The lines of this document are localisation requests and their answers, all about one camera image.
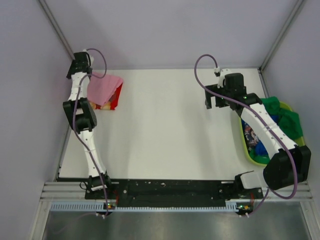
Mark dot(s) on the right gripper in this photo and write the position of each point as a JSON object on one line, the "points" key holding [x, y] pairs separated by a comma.
{"points": [[208, 100]]}

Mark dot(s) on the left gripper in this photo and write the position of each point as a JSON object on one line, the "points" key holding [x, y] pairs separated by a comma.
{"points": [[72, 66]]}

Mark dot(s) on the pink t shirt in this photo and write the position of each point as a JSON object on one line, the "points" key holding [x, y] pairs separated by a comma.
{"points": [[100, 90]]}

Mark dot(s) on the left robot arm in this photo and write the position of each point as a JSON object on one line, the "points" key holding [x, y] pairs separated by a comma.
{"points": [[83, 120]]}

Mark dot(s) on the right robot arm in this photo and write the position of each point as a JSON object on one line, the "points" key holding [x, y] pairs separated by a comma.
{"points": [[289, 163]]}

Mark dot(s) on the red teddy bear t shirt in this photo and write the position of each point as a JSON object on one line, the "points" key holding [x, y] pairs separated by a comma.
{"points": [[111, 104]]}

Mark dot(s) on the blue printed t shirt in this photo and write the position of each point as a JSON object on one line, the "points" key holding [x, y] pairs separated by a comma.
{"points": [[252, 137]]}

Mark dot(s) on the green t shirt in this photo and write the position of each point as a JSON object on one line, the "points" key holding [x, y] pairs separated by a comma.
{"points": [[271, 105]]}

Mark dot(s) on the green plastic basket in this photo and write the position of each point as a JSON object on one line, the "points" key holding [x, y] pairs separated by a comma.
{"points": [[287, 126]]}

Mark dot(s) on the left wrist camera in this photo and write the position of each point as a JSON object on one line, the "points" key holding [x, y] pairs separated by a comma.
{"points": [[90, 58]]}

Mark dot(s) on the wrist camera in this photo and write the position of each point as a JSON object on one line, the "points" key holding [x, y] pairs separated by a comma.
{"points": [[220, 73], [90, 58]]}

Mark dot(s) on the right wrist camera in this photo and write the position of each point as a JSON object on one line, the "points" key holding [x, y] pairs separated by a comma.
{"points": [[220, 73]]}

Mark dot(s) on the left aluminium frame post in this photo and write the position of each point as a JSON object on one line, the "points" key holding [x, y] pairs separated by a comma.
{"points": [[56, 27]]}

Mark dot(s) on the aluminium frame post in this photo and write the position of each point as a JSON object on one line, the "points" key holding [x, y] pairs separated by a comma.
{"points": [[288, 23], [56, 27]]}

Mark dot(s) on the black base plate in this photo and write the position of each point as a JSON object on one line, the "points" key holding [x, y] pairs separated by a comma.
{"points": [[169, 193]]}

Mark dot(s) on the right aluminium frame post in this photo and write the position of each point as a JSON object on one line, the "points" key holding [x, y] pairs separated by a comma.
{"points": [[288, 23]]}

